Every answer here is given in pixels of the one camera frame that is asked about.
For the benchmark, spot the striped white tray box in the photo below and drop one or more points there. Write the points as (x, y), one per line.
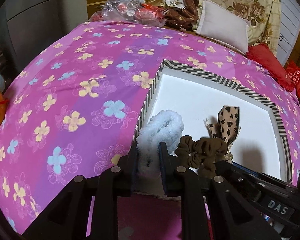
(198, 95)

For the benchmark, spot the white pillow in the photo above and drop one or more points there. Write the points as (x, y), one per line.
(223, 26)

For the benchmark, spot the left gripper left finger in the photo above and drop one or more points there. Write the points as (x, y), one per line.
(132, 166)

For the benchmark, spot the brown scrunchie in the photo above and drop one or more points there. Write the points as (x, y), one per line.
(202, 154)

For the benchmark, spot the brown patterned cloth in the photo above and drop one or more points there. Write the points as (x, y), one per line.
(182, 14)

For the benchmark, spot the clear plastic bag of items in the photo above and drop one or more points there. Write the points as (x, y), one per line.
(133, 11)

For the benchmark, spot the red shopping bag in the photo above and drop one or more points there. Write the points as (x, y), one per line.
(293, 72)

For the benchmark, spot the grey wardrobe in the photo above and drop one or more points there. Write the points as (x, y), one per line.
(27, 27)

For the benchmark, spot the red cushion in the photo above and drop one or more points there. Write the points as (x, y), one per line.
(262, 54)

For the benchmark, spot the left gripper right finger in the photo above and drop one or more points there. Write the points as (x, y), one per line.
(167, 171)

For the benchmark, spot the pink floral bedsheet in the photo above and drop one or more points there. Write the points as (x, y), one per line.
(75, 106)

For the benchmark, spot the floral beige quilt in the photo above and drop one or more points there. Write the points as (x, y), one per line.
(263, 17)

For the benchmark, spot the leopard print hair bow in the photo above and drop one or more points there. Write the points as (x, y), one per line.
(225, 127)

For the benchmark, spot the white fluffy scrunchie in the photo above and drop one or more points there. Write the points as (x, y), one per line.
(167, 126)

